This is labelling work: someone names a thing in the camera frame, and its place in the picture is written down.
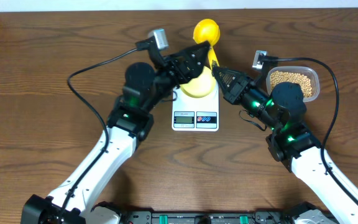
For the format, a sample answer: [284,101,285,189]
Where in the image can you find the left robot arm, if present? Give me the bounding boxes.
[21,37,210,223]

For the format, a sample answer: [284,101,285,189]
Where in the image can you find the soybeans in container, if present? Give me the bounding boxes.
[270,71,313,98]

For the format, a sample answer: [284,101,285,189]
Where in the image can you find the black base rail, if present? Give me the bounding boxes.
[88,202,338,224]

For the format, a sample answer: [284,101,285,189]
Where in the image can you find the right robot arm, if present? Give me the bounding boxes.
[212,56,358,223]

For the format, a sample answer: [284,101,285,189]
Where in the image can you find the pale yellow bowl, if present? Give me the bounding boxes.
[180,67,216,98]

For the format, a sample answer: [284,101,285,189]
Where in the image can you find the clear plastic container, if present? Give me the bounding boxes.
[266,66,320,103]

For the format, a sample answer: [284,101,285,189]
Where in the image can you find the yellow plastic measuring scoop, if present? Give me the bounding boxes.
[193,19,221,69]

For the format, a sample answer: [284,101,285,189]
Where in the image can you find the white digital kitchen scale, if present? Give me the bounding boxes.
[172,84,219,132]

